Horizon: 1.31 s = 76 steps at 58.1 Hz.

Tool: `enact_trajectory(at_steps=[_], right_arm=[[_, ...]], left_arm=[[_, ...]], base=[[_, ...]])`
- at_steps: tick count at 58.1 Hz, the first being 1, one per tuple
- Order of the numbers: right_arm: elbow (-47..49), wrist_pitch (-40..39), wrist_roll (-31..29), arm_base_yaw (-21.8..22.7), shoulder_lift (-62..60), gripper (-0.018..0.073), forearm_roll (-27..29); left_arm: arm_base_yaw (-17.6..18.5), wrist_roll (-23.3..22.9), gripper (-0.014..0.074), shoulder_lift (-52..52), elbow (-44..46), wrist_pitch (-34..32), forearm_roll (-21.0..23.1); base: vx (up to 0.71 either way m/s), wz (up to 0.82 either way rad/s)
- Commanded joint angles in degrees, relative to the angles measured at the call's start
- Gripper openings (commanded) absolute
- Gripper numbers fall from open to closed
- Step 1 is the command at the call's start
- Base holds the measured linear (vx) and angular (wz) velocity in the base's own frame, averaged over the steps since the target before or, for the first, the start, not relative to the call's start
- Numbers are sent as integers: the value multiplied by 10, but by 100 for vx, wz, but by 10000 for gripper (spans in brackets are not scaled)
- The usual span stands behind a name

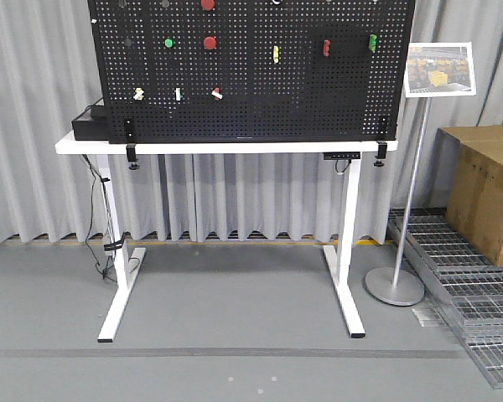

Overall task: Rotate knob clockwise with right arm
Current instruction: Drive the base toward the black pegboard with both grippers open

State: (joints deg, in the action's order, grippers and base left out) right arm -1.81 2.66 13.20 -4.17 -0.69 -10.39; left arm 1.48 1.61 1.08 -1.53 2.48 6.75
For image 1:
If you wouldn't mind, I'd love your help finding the lower red round knob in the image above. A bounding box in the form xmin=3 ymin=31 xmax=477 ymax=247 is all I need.
xmin=203 ymin=36 xmax=217 ymax=50

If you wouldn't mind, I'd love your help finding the red round knob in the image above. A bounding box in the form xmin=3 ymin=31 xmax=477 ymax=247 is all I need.
xmin=200 ymin=0 xmax=215 ymax=11
xmin=203 ymin=36 xmax=217 ymax=50

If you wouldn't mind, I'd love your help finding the upper red round knob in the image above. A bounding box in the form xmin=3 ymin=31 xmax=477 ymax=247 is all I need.
xmin=200 ymin=0 xmax=215 ymax=11

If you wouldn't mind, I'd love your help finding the black table control panel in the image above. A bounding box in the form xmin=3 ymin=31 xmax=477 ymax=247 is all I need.
xmin=323 ymin=152 xmax=361 ymax=160

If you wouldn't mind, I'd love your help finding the left black table clamp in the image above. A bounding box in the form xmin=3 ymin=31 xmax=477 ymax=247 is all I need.
xmin=124 ymin=118 xmax=139 ymax=171

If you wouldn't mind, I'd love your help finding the black table clamp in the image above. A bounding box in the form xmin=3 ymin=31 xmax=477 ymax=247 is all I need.
xmin=374 ymin=116 xmax=389 ymax=168
xmin=124 ymin=118 xmax=139 ymax=171

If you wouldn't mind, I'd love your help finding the white height-adjustable table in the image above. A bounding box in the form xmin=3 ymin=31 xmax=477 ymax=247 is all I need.
xmin=54 ymin=132 xmax=381 ymax=343

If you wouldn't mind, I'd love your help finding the right black table clamp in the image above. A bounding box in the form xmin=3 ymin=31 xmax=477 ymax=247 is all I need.
xmin=374 ymin=116 xmax=389 ymax=168

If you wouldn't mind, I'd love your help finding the black perforated pegboard panel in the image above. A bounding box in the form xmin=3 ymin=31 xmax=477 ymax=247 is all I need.
xmin=88 ymin=1 xmax=415 ymax=143

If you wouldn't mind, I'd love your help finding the black power adapter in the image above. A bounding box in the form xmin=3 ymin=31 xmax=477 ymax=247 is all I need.
xmin=90 ymin=105 xmax=106 ymax=121

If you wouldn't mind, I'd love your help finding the black flat box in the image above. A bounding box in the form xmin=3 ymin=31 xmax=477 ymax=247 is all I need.
xmin=71 ymin=109 xmax=109 ymax=141

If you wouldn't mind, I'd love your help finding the silver sign stand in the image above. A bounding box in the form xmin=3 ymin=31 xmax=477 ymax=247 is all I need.
xmin=364 ymin=41 xmax=478 ymax=307

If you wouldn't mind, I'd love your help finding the cardboard box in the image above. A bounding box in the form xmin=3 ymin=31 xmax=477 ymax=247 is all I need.
xmin=439 ymin=125 xmax=503 ymax=266

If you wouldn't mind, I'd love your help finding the metal floor grating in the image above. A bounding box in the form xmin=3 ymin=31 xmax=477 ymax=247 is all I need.
xmin=404 ymin=209 xmax=503 ymax=389

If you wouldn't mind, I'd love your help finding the red white toggle switch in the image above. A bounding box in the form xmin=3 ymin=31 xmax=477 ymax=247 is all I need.
xmin=211 ymin=87 xmax=223 ymax=100

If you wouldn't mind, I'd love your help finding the black hanging cable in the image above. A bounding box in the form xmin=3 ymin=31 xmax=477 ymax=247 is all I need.
xmin=81 ymin=153 xmax=142 ymax=285

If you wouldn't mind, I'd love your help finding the yellow handle knob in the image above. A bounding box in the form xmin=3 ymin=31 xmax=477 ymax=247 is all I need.
xmin=272 ymin=45 xmax=280 ymax=64

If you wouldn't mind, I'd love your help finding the yellow white toggle switch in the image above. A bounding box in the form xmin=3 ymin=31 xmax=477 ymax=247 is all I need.
xmin=133 ymin=87 xmax=145 ymax=101

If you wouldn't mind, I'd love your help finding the red handle knob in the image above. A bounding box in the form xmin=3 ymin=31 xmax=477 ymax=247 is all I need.
xmin=323 ymin=39 xmax=331 ymax=57

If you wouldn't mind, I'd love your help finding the green handle knob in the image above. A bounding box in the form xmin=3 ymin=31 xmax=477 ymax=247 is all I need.
xmin=368 ymin=33 xmax=378 ymax=52

